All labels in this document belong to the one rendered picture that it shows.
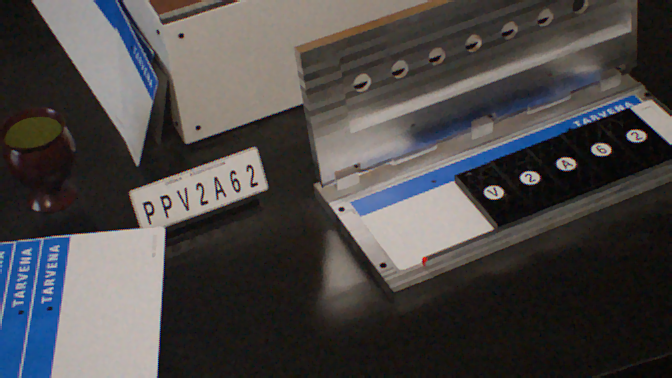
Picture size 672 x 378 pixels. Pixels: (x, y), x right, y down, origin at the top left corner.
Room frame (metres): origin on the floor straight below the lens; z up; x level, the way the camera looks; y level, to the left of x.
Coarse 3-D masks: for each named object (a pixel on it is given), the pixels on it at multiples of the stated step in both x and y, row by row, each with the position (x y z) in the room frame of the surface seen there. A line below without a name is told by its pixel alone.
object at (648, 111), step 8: (640, 104) 1.21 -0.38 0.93; (648, 104) 1.21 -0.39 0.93; (640, 112) 1.19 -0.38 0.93; (648, 112) 1.19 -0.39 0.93; (656, 112) 1.19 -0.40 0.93; (664, 112) 1.19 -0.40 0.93; (648, 120) 1.18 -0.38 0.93; (656, 120) 1.18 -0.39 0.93; (664, 120) 1.17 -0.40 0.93; (656, 128) 1.16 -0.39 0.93; (664, 128) 1.16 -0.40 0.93; (664, 136) 1.14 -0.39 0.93
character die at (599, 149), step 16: (576, 128) 1.17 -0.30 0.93; (592, 128) 1.17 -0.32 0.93; (576, 144) 1.15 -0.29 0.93; (592, 144) 1.14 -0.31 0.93; (608, 144) 1.14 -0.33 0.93; (592, 160) 1.12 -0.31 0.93; (608, 160) 1.11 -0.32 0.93; (624, 160) 1.11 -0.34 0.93; (608, 176) 1.08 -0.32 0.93; (624, 176) 1.08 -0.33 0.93
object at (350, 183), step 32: (576, 96) 1.25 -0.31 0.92; (608, 96) 1.24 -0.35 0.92; (640, 96) 1.24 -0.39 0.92; (480, 128) 1.19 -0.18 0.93; (512, 128) 1.20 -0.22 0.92; (384, 160) 1.14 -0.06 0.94; (416, 160) 1.16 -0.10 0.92; (448, 160) 1.15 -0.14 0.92; (320, 192) 1.11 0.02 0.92; (352, 192) 1.10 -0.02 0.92; (640, 192) 1.06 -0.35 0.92; (352, 224) 1.05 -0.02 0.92; (544, 224) 1.02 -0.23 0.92; (576, 224) 1.03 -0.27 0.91; (384, 256) 0.99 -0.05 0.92; (480, 256) 0.98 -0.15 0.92; (512, 256) 1.00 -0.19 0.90; (384, 288) 0.96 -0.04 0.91; (416, 288) 0.95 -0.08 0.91
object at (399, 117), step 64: (448, 0) 1.20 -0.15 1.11; (512, 0) 1.24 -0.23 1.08; (320, 64) 1.13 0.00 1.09; (384, 64) 1.17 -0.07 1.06; (448, 64) 1.20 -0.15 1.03; (512, 64) 1.23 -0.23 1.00; (576, 64) 1.24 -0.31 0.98; (320, 128) 1.12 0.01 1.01; (384, 128) 1.14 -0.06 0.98; (448, 128) 1.17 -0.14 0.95
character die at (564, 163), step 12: (540, 144) 1.15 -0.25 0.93; (552, 144) 1.15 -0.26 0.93; (564, 144) 1.15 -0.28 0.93; (540, 156) 1.13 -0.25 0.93; (552, 156) 1.13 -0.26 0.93; (564, 156) 1.12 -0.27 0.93; (576, 156) 1.13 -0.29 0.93; (552, 168) 1.11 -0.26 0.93; (564, 168) 1.10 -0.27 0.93; (576, 168) 1.10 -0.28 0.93; (588, 168) 1.10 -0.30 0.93; (564, 180) 1.09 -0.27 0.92; (576, 180) 1.08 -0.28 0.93; (588, 180) 1.09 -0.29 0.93; (600, 180) 1.08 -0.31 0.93; (576, 192) 1.06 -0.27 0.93
